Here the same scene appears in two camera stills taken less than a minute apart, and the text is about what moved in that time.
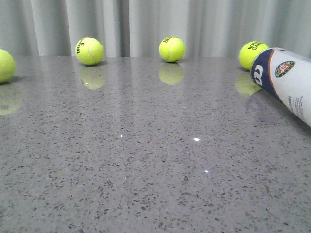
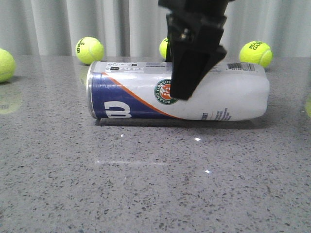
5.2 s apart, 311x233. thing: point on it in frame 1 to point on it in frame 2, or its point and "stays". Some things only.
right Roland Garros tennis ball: x=249 y=51 stays
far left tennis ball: x=8 y=66 stays
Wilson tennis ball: x=89 y=51 stays
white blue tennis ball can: x=286 y=75 to x=142 y=91
